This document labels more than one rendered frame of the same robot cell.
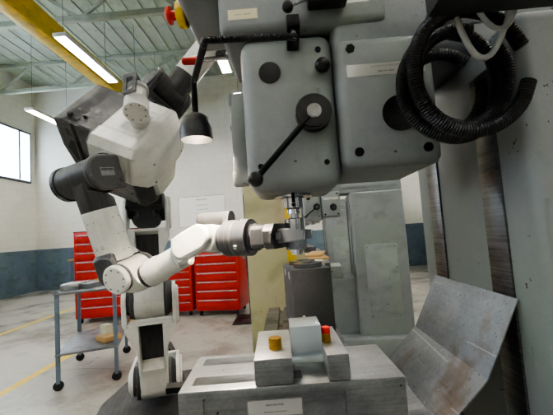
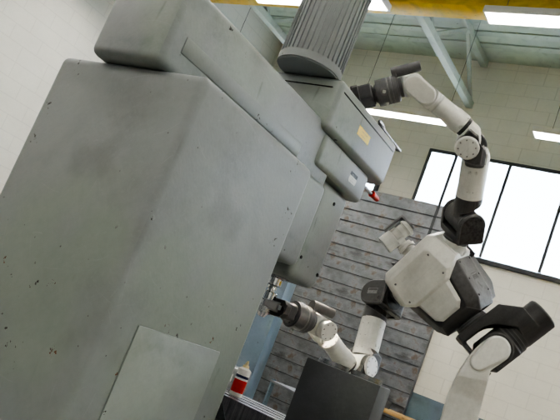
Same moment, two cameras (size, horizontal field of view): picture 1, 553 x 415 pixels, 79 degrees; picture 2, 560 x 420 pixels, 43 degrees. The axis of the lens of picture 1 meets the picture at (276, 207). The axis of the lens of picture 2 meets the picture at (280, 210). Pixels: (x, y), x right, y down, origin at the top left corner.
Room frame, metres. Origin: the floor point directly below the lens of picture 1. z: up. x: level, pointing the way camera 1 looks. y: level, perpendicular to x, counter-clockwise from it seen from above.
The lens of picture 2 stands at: (1.88, -1.92, 1.11)
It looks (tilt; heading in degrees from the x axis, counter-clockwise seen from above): 10 degrees up; 123
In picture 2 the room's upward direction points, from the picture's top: 22 degrees clockwise
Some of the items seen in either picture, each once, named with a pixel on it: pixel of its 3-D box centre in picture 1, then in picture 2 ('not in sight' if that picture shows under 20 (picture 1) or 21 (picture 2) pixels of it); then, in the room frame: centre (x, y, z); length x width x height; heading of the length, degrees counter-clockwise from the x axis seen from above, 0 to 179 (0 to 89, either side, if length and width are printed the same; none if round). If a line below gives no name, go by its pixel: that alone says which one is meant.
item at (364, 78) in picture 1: (373, 118); (264, 207); (0.74, -0.23, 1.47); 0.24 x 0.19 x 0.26; 178
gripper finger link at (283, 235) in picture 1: (290, 235); not in sight; (0.72, -0.02, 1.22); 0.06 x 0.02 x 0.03; 67
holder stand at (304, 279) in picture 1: (306, 291); (338, 403); (1.11, -0.08, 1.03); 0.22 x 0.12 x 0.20; 6
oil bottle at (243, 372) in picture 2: not in sight; (242, 377); (0.77, -0.04, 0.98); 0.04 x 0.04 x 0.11
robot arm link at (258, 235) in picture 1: (259, 237); (287, 312); (0.79, 0.05, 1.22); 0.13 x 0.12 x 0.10; 157
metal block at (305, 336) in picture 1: (304, 338); not in sight; (0.60, -0.03, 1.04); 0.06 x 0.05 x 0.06; 1
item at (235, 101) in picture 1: (240, 140); not in sight; (0.76, 0.07, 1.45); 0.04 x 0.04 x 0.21; 88
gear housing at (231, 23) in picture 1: (299, 36); (312, 163); (0.75, -0.08, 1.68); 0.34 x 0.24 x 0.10; 88
